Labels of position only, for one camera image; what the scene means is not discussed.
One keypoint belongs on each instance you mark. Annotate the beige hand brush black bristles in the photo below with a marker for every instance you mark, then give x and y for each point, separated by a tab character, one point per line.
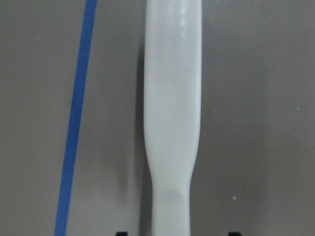
172	108

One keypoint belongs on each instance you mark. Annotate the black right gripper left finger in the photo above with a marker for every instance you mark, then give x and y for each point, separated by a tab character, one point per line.
121	234

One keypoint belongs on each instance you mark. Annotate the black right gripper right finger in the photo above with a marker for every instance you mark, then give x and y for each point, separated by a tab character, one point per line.
234	234

